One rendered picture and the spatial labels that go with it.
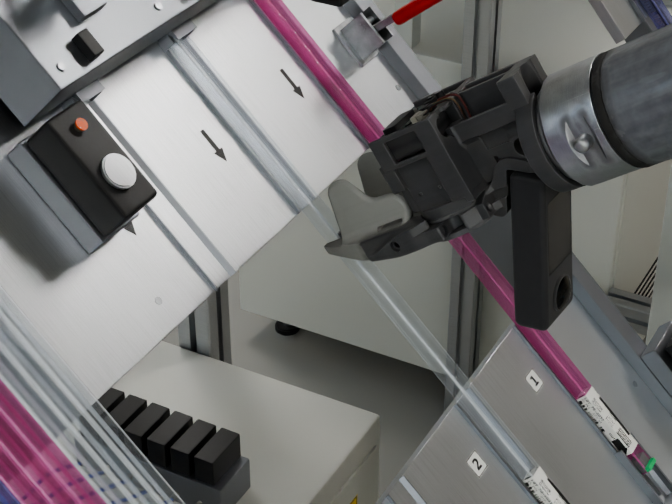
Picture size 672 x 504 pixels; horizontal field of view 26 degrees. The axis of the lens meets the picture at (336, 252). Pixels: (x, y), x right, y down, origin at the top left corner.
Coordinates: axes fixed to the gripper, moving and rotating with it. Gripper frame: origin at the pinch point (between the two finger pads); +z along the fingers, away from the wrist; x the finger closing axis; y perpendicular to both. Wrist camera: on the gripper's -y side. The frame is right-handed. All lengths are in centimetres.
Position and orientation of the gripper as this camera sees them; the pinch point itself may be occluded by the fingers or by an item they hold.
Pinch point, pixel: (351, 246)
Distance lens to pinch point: 104.8
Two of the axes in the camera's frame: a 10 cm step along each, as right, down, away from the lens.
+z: -7.2, 2.7, 6.4
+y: -5.0, -8.4, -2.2
